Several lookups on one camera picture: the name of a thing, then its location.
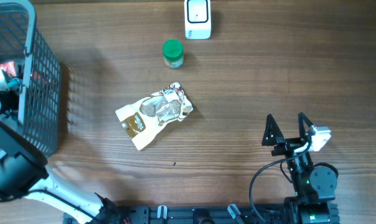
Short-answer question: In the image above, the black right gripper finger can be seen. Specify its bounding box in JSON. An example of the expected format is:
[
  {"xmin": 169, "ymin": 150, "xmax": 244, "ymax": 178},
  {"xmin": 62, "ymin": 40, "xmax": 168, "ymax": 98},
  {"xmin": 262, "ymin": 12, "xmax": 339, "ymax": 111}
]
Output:
[
  {"xmin": 298, "ymin": 112, "xmax": 313, "ymax": 141},
  {"xmin": 261, "ymin": 114, "xmax": 284, "ymax": 146}
]

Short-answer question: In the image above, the green lid glass jar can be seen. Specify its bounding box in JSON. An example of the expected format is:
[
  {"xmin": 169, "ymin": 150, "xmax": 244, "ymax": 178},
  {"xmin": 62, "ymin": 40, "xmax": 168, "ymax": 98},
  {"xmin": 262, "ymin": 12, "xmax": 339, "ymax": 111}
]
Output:
[{"xmin": 162, "ymin": 39, "xmax": 184, "ymax": 69}]

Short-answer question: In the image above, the white brown snack pouch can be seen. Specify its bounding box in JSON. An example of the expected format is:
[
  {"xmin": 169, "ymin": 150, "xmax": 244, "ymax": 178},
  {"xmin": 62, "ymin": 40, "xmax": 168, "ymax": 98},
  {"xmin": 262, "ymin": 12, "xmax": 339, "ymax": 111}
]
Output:
[{"xmin": 115, "ymin": 82, "xmax": 194, "ymax": 151}]

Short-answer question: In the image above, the blue mouthwash bottle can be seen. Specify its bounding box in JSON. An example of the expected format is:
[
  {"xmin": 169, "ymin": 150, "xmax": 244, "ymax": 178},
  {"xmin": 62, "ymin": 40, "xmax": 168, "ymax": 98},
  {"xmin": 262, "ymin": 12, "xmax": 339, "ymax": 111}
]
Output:
[{"xmin": 7, "ymin": 78, "xmax": 22, "ymax": 93}]

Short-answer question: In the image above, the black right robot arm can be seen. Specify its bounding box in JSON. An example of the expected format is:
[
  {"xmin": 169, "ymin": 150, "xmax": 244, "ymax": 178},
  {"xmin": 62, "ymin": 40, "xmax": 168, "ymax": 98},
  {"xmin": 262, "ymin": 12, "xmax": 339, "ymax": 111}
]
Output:
[{"xmin": 261, "ymin": 113, "xmax": 339, "ymax": 223}]

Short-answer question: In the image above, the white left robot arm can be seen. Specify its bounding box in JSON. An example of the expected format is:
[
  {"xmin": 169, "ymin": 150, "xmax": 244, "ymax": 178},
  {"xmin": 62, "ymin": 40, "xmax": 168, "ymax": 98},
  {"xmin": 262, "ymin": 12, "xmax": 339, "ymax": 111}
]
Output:
[{"xmin": 0, "ymin": 120, "xmax": 121, "ymax": 223}]

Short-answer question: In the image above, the white barcode scanner box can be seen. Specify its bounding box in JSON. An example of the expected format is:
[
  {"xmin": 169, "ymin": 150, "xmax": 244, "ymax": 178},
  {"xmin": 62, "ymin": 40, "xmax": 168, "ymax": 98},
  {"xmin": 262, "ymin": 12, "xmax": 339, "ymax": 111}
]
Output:
[{"xmin": 184, "ymin": 0, "xmax": 212, "ymax": 40}]

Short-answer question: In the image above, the red snack packet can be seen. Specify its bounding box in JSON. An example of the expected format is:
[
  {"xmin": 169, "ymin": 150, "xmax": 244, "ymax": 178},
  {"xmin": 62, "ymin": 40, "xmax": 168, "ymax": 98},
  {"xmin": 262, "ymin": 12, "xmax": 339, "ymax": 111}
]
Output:
[{"xmin": 0, "ymin": 59, "xmax": 25, "ymax": 91}]

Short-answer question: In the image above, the grey plastic shopping basket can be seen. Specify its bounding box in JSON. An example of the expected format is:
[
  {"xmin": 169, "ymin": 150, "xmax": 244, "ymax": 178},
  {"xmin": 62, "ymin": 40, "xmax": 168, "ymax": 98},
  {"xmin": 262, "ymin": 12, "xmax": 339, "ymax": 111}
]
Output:
[{"xmin": 0, "ymin": 0, "xmax": 62, "ymax": 157}]

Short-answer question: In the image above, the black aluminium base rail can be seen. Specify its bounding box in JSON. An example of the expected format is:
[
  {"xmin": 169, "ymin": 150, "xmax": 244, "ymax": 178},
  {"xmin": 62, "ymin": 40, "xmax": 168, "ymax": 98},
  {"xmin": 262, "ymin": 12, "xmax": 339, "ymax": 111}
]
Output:
[{"xmin": 62, "ymin": 204, "xmax": 341, "ymax": 224}]

